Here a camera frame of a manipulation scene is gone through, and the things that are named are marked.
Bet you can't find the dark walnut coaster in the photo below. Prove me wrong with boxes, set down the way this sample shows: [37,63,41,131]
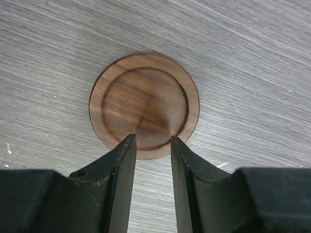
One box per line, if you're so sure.
[88,53,200,160]

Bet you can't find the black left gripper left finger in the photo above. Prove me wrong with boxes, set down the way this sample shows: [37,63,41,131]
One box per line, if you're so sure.
[69,134,137,233]

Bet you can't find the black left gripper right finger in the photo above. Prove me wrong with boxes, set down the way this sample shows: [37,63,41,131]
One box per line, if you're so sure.
[171,137,243,233]

